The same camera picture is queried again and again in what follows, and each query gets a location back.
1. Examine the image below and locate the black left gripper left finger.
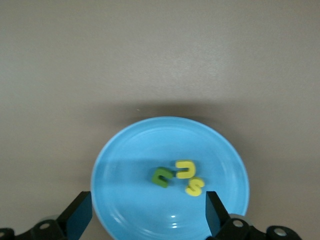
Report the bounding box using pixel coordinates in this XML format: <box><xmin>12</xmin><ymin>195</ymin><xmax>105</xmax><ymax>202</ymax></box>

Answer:
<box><xmin>24</xmin><ymin>191</ymin><xmax>93</xmax><ymax>240</ymax></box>

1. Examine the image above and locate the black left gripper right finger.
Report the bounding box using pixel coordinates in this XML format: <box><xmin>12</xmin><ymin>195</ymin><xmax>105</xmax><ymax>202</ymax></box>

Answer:
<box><xmin>206</xmin><ymin>190</ymin><xmax>255</xmax><ymax>240</ymax></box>

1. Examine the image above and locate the yellow letter s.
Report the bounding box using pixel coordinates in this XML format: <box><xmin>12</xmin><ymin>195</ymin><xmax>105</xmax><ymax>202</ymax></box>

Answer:
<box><xmin>185</xmin><ymin>176</ymin><xmax>206</xmax><ymax>197</ymax></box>

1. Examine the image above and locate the yellow letter u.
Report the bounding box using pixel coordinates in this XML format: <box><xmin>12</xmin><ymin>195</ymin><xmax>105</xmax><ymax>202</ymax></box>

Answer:
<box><xmin>174</xmin><ymin>160</ymin><xmax>196</xmax><ymax>180</ymax></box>

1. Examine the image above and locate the green letter u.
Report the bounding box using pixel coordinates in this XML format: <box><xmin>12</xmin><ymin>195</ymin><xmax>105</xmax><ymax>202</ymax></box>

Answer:
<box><xmin>151</xmin><ymin>166</ymin><xmax>175</xmax><ymax>188</ymax></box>

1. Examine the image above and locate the blue plate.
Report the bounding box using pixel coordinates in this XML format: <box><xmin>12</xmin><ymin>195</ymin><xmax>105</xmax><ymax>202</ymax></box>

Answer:
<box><xmin>90</xmin><ymin>116</ymin><xmax>251</xmax><ymax>240</ymax></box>

